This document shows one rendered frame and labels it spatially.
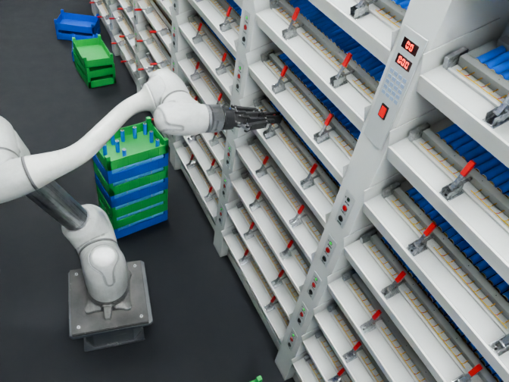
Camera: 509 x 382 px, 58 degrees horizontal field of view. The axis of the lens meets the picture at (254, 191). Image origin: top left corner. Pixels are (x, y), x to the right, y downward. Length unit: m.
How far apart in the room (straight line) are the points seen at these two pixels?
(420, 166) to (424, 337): 0.44
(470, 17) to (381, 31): 0.20
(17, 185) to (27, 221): 1.26
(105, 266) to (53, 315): 0.57
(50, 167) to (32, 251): 1.16
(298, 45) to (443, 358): 0.93
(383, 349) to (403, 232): 0.40
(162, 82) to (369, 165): 0.71
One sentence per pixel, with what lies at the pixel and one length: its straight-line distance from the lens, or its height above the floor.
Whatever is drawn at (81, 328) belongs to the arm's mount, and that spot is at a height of 0.22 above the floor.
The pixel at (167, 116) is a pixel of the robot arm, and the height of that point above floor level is 1.11.
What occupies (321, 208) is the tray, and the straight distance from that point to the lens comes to 1.44.
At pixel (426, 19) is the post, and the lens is 1.01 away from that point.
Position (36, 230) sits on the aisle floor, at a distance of 2.61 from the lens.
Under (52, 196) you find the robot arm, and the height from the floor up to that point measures 0.72.
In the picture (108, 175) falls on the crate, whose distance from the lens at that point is 2.17.
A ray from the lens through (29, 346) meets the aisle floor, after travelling 2.24.
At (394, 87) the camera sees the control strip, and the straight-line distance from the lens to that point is 1.07.
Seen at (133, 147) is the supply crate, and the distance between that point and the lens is 2.26.
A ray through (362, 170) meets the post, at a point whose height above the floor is 1.19.
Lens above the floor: 1.93
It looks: 44 degrees down
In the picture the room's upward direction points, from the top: 11 degrees clockwise
